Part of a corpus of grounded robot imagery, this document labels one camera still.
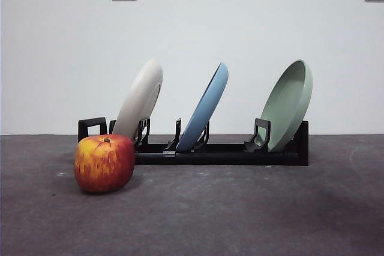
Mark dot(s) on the cream yellow plate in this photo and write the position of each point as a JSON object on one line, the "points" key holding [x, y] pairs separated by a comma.
{"points": [[141, 94]]}

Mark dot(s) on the red yellow apple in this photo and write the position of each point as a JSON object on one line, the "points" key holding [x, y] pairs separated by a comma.
{"points": [[103, 166]]}

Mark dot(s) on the blue plate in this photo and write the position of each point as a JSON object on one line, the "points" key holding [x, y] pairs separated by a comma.
{"points": [[207, 103]]}

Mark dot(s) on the black plate rack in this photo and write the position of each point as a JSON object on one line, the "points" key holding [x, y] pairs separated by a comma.
{"points": [[225, 157]]}

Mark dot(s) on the green plate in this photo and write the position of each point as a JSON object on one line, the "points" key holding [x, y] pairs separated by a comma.
{"points": [[285, 103]]}

